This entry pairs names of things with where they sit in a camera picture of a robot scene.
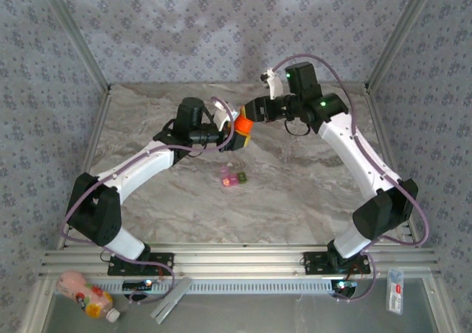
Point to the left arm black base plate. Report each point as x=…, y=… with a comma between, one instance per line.
x=162, y=265

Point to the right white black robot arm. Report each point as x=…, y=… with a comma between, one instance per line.
x=350, y=152

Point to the small circuit board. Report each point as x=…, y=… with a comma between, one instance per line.
x=138, y=284
x=344, y=287

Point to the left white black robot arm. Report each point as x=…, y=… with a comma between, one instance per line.
x=147, y=163

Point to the grey metal bracket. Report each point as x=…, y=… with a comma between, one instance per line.
x=171, y=300

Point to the left aluminium corner post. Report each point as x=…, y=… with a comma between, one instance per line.
x=73, y=34

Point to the orange pill bottle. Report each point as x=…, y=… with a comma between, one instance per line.
x=245, y=125

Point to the right aluminium corner post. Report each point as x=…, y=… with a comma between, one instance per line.
x=402, y=34

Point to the right small circuit board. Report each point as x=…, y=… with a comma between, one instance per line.
x=344, y=287

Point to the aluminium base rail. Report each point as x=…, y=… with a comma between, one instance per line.
x=239, y=259

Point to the aluminium side rail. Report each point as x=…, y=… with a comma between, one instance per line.
x=88, y=156
x=380, y=126

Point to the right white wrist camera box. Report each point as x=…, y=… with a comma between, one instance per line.
x=274, y=86

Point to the aluminium corner post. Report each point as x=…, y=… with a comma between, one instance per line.
x=402, y=34
x=73, y=34

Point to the clear plastic package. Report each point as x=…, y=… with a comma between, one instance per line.
x=394, y=292

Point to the pink drink bottle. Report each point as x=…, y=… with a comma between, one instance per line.
x=85, y=292

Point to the left aluminium side rail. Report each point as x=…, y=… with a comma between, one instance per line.
x=88, y=156

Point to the right aluminium side rail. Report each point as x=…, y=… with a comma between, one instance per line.
x=380, y=126

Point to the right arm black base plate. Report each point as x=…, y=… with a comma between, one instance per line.
x=313, y=263

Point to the pink green pill organizer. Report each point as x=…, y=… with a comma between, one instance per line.
x=232, y=178

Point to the left small circuit board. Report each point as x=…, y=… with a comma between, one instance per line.
x=138, y=284

